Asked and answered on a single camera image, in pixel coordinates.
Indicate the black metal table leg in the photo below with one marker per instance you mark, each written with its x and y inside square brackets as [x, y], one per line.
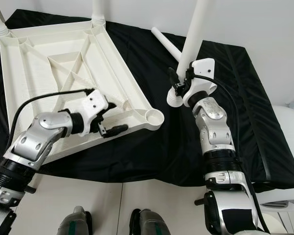
[200, 200]

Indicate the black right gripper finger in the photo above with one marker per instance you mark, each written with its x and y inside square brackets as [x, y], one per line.
[173, 78]

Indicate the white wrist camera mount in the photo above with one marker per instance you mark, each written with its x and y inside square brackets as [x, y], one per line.
[203, 71]
[95, 103]

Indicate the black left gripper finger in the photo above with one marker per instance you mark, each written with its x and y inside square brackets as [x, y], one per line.
[116, 129]

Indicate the black cloth table cover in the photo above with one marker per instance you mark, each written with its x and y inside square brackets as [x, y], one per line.
[166, 152]

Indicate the white dome-shaped appliance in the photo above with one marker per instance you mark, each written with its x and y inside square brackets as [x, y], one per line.
[288, 147]

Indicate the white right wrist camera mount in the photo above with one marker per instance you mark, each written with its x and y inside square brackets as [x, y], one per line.
[203, 71]

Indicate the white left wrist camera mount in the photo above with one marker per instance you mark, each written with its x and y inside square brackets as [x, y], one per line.
[95, 103]

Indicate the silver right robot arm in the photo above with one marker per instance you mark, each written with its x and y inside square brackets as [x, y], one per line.
[215, 132]

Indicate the grey left robot leg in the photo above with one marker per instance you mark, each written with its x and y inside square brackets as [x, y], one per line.
[74, 223]

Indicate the white plastic children table top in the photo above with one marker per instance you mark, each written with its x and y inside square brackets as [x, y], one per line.
[39, 73]

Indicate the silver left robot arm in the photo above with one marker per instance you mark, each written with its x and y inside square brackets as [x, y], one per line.
[44, 137]

